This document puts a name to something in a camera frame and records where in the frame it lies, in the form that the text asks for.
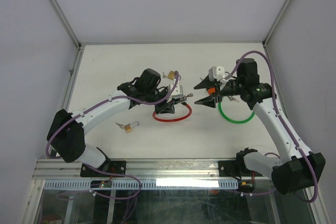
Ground orange black padlock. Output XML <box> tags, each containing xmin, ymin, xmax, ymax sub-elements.
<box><xmin>207</xmin><ymin>88</ymin><xmax>216</xmax><ymax>94</ymax></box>

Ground red cable lock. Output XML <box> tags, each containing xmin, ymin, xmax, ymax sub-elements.
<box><xmin>152</xmin><ymin>96</ymin><xmax>193</xmax><ymax>123</ymax></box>

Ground green lock keys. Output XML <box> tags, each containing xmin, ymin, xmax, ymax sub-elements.
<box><xmin>228</xmin><ymin>96</ymin><xmax>239</xmax><ymax>102</ymax></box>

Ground large brass padlock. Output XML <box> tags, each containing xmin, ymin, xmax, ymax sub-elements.
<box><xmin>167</xmin><ymin>71</ymin><xmax>175</xmax><ymax>80</ymax></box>

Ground green cable lock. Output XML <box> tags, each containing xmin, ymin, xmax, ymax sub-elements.
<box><xmin>217</xmin><ymin>102</ymin><xmax>255</xmax><ymax>124</ymax></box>

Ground small brass padlock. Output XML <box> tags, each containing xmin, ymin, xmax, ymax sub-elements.
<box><xmin>124</xmin><ymin>121</ymin><xmax>140</xmax><ymax>133</ymax></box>

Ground small padlock keys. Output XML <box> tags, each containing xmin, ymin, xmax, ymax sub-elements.
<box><xmin>116</xmin><ymin>123</ymin><xmax>124</xmax><ymax>129</ymax></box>

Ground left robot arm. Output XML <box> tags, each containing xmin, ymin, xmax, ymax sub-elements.
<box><xmin>46</xmin><ymin>68</ymin><xmax>180</xmax><ymax>176</ymax></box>

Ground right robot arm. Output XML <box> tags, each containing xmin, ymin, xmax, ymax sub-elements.
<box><xmin>194</xmin><ymin>58</ymin><xmax>326</xmax><ymax>195</ymax></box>

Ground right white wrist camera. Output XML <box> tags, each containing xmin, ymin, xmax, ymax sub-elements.
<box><xmin>208</xmin><ymin>66</ymin><xmax>228</xmax><ymax>84</ymax></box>

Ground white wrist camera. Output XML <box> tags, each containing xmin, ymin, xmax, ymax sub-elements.
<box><xmin>208</xmin><ymin>66</ymin><xmax>228</xmax><ymax>84</ymax></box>
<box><xmin>167</xmin><ymin>80</ymin><xmax>183</xmax><ymax>101</ymax></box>

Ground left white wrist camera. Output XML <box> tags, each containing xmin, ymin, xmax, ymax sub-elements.
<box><xmin>167</xmin><ymin>80</ymin><xmax>183</xmax><ymax>101</ymax></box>

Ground right aluminium frame post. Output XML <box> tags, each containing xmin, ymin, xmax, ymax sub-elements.
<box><xmin>262</xmin><ymin>0</ymin><xmax>293</xmax><ymax>47</ymax></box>

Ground aluminium frame post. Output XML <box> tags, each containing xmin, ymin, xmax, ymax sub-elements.
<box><xmin>262</xmin><ymin>0</ymin><xmax>293</xmax><ymax>47</ymax></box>
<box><xmin>47</xmin><ymin>0</ymin><xmax>81</xmax><ymax>49</ymax></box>

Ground right black mount plate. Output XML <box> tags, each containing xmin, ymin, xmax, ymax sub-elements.
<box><xmin>218</xmin><ymin>160</ymin><xmax>239</xmax><ymax>177</ymax></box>

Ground black mount plate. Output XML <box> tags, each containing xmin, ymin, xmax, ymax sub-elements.
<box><xmin>80</xmin><ymin>159</ymin><xmax>127</xmax><ymax>178</ymax></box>
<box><xmin>218</xmin><ymin>160</ymin><xmax>239</xmax><ymax>177</ymax></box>

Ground left black mount plate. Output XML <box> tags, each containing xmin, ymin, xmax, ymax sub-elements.
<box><xmin>80</xmin><ymin>159</ymin><xmax>127</xmax><ymax>178</ymax></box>

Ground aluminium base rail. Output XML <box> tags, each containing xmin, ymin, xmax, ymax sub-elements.
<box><xmin>33</xmin><ymin>158</ymin><xmax>235</xmax><ymax>179</ymax></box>

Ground slotted cable duct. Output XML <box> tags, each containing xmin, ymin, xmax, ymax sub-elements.
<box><xmin>44</xmin><ymin>178</ymin><xmax>238</xmax><ymax>191</ymax></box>

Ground left aluminium frame post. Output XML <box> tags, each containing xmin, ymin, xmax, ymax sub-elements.
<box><xmin>47</xmin><ymin>0</ymin><xmax>81</xmax><ymax>49</ymax></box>

